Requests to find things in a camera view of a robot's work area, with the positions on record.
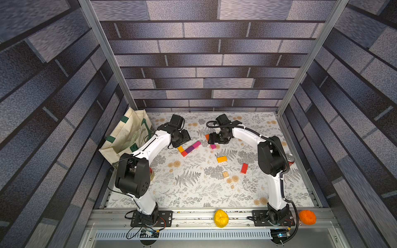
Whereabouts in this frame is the orange-yellow wooden block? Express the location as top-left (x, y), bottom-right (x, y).
top-left (177, 146), bottom-right (185, 153)

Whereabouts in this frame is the magenta wooden block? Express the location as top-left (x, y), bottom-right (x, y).
top-left (192, 141), bottom-right (201, 149)

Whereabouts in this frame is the yellow-orange wooden block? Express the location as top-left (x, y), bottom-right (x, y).
top-left (217, 156), bottom-right (227, 163)

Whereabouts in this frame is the purple wooden block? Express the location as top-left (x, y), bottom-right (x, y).
top-left (185, 146), bottom-right (194, 154)

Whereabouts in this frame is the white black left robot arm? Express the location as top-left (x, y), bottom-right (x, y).
top-left (115, 114), bottom-right (191, 222)

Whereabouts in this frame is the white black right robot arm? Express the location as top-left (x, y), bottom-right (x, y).
top-left (206, 114), bottom-right (293, 226)

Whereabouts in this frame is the red wooden block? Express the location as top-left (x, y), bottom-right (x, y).
top-left (241, 163), bottom-right (248, 174)

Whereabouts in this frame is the cream green tote bag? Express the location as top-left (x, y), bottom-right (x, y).
top-left (99, 108), bottom-right (153, 164)

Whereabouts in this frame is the round red tin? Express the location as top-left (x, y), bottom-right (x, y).
top-left (149, 167), bottom-right (155, 181)

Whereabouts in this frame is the red soda can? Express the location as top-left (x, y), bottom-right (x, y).
top-left (286, 153), bottom-right (295, 164)

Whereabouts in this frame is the orange mandarin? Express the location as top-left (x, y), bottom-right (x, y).
top-left (299, 210), bottom-right (317, 225)

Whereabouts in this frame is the black corrugated cable hose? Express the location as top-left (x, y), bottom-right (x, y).
top-left (206, 120), bottom-right (299, 244)

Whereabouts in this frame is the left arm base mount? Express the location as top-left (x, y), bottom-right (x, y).
top-left (130, 210), bottom-right (174, 228)

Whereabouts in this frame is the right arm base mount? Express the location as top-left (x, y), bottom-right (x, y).
top-left (247, 210), bottom-right (296, 227)

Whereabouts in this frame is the slotted metal cable tray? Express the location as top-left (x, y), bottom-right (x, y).
top-left (95, 229), bottom-right (272, 241)

